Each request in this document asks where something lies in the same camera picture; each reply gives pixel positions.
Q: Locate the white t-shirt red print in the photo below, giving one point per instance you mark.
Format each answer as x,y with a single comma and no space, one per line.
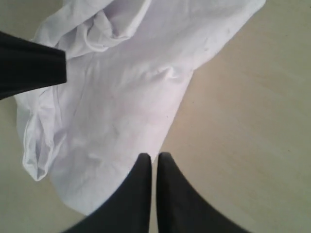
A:
129,63

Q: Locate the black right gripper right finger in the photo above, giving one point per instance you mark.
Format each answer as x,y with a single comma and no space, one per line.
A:
180,208

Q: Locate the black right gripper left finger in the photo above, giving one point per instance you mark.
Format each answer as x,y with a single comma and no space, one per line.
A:
128,209

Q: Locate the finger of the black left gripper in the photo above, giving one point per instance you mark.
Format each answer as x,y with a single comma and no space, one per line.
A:
26,66

